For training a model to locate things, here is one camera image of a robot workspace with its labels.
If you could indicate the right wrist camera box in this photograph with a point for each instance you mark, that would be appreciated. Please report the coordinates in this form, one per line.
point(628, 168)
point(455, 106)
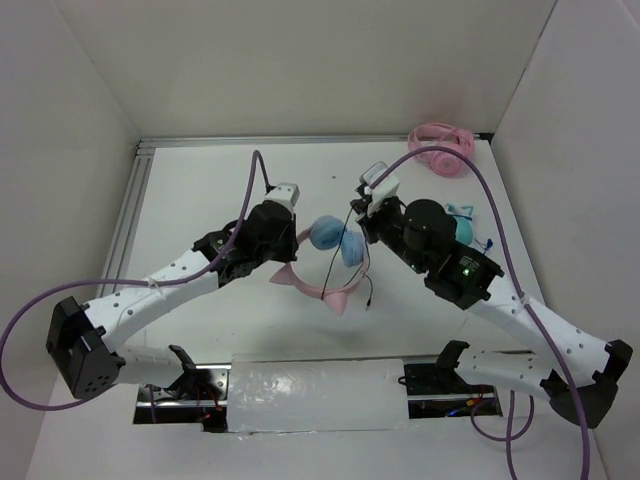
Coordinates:
point(378, 183)

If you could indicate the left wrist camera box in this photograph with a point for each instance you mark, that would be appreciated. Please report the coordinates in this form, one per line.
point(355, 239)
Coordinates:
point(285, 194)

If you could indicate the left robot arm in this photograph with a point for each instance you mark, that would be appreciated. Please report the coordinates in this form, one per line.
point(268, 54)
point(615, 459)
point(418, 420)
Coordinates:
point(86, 341)

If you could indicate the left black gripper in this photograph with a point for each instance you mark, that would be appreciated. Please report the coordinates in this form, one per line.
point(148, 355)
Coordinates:
point(289, 253)

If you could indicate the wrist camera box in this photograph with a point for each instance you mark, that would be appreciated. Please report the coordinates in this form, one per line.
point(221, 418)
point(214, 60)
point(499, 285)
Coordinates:
point(378, 183)
point(285, 194)

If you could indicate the shiny foil sheet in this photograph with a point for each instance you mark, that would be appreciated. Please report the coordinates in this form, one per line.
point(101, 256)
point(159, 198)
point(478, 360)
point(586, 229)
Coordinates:
point(324, 396)

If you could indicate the pink blue cat-ear headphones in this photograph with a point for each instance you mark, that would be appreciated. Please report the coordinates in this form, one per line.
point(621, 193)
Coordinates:
point(327, 233)

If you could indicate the teal white cat-ear headphones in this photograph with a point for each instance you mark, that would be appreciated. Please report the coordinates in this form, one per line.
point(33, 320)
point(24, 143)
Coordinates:
point(464, 222)

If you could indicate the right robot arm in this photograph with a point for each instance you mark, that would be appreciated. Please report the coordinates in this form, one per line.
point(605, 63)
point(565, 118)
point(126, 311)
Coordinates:
point(565, 363)

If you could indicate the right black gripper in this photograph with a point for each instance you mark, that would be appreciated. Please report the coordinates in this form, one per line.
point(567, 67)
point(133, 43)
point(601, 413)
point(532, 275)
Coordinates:
point(363, 207)

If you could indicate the aluminium frame rail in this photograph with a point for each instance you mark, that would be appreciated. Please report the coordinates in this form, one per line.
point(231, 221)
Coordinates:
point(180, 189)

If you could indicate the pink round headphones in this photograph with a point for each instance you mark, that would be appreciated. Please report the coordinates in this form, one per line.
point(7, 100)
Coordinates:
point(452, 142)

